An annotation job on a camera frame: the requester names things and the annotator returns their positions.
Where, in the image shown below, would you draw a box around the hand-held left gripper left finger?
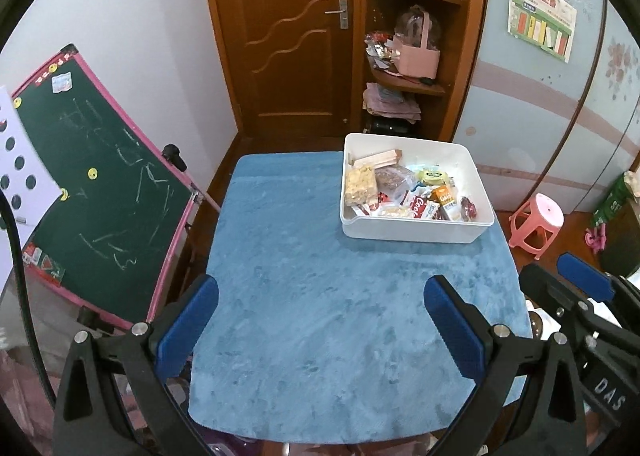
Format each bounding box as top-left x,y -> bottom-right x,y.
52,275 -> 219,456

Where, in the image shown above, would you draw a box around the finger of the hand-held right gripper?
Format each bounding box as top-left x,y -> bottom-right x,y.
519,263 -> 606,352
556,252 -> 640,327

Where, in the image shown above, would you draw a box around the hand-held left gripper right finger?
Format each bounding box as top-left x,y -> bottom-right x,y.
424,275 -> 588,456

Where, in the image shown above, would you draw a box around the white plastic bin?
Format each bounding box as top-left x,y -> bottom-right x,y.
340,132 -> 496,243

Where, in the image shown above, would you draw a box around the dark wooden cabinet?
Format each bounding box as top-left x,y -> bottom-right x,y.
597,196 -> 640,282

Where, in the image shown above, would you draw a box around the pink plastic stool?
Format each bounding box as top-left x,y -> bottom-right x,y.
509,193 -> 565,262

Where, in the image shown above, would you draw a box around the green bag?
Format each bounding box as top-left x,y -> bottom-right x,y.
591,172 -> 633,229

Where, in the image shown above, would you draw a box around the blue plush table cloth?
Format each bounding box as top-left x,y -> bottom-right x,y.
189,152 -> 533,446

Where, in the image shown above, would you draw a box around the red and white snack packet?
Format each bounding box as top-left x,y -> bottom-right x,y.
400,188 -> 441,220

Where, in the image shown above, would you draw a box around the grey sliding wardrobe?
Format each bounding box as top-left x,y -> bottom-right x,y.
452,0 -> 640,217

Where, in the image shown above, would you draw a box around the yellow round snack packet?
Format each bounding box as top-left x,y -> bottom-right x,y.
416,167 -> 449,187

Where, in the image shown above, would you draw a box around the brown snack packet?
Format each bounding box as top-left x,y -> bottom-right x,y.
374,166 -> 415,193

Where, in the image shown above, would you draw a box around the black easel knob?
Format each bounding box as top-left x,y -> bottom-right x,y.
161,143 -> 188,173

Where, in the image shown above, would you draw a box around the beige wafer packet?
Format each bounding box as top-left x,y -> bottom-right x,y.
350,149 -> 404,168

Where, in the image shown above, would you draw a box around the black bag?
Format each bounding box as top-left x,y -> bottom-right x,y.
367,118 -> 418,137

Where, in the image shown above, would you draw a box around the white perforated board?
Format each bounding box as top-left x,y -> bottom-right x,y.
0,85 -> 61,297

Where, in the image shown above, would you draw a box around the folded pink cloths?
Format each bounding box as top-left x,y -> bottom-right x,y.
362,82 -> 422,124

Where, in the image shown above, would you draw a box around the wooden corner shelf unit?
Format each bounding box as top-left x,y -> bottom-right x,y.
360,0 -> 491,142

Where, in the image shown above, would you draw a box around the pile of small packets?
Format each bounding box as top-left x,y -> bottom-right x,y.
364,31 -> 401,72

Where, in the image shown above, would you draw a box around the brown wooden door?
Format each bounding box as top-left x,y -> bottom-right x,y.
200,0 -> 363,137

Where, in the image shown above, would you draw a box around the green chalkboard with pink frame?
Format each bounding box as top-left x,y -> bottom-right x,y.
10,43 -> 221,332

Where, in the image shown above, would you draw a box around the black cable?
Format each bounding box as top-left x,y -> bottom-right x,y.
0,186 -> 56,404

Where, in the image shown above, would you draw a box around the wall poster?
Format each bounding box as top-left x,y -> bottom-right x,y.
506,0 -> 578,63

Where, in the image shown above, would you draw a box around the pink basket with handle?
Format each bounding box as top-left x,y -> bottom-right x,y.
392,6 -> 442,78

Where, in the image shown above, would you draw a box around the metal door handle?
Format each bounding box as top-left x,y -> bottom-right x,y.
325,0 -> 349,29

